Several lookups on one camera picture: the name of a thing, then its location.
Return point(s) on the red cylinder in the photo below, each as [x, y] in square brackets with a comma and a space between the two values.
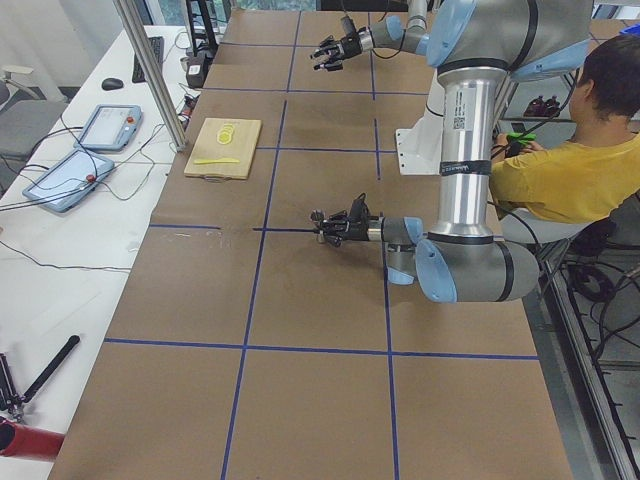
[26, 442]

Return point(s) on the person in yellow shirt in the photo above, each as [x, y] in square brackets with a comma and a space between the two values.
[587, 177]

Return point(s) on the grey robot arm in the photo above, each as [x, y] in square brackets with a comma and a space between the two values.
[473, 46]
[385, 38]

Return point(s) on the steel double jigger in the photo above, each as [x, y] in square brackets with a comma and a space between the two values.
[322, 226]

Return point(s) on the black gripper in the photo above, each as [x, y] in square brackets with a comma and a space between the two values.
[353, 45]
[358, 230]

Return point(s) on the black computer mouse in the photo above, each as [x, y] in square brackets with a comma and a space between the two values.
[110, 84]

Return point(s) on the white chair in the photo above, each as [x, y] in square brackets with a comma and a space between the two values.
[550, 241]

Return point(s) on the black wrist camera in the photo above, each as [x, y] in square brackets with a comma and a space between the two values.
[348, 25]

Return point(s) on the yellow plastic knife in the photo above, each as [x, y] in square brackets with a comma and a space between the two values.
[222, 160]

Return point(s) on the bamboo cutting board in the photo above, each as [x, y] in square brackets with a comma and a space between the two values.
[242, 146]

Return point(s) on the teach pendant with red button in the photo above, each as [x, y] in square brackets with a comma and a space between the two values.
[69, 181]

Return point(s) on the aluminium frame post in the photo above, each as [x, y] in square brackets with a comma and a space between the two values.
[135, 30]

